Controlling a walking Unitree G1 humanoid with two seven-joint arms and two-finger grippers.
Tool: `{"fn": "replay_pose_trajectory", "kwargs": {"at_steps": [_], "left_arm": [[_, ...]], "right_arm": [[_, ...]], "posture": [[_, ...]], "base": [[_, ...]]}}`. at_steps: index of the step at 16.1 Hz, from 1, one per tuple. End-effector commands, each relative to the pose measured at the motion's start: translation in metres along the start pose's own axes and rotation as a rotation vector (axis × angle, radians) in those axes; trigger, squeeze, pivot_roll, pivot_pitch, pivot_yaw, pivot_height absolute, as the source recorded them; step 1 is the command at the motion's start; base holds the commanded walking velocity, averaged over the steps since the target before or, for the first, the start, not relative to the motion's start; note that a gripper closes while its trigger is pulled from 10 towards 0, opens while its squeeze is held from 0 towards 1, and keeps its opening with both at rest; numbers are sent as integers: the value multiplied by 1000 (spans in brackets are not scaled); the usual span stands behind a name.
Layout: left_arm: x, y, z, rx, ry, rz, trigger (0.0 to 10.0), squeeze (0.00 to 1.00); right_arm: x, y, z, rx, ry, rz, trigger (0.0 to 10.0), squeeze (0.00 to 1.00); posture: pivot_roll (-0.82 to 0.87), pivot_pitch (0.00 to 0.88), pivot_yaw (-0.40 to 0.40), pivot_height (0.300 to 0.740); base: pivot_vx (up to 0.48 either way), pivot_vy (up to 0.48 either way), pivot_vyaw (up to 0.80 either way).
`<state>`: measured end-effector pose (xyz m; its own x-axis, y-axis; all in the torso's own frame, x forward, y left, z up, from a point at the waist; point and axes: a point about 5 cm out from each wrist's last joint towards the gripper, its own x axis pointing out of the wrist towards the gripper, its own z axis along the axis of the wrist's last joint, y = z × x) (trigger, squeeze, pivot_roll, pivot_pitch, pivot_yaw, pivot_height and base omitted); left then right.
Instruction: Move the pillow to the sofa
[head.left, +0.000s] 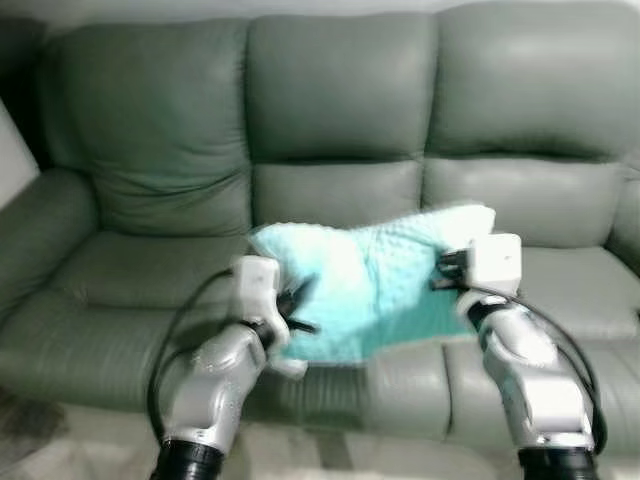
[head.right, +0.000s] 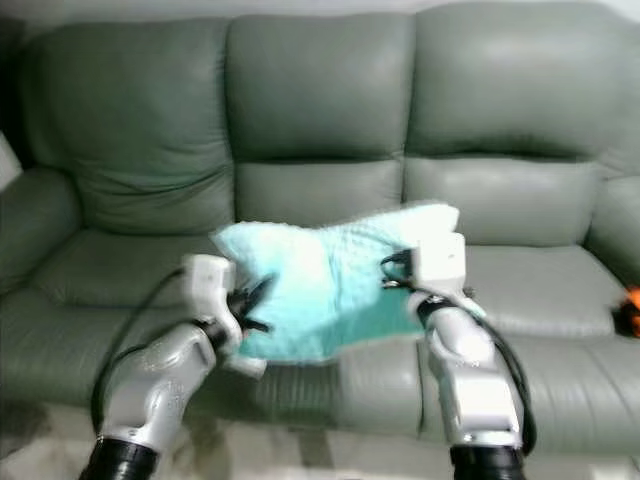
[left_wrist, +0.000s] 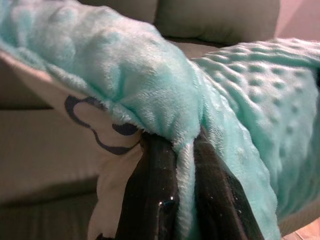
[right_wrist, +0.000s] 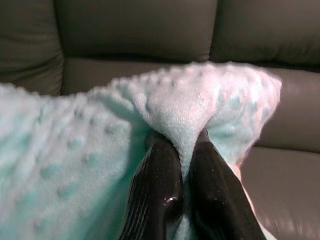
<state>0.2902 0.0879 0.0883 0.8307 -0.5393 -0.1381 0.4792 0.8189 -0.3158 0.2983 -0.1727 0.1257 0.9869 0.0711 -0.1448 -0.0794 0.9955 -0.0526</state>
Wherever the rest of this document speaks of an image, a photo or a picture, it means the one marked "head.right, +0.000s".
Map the teal dotted plush pillow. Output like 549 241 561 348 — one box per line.
211 200 462 364

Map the green leather sofa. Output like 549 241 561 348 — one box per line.
0 0 640 447

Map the small orange black fan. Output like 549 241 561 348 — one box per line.
617 285 640 337

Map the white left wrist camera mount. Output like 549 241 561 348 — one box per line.
179 252 237 327

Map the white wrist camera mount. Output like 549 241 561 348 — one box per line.
179 252 237 327
409 231 468 294

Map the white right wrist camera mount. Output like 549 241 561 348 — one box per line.
409 231 468 294

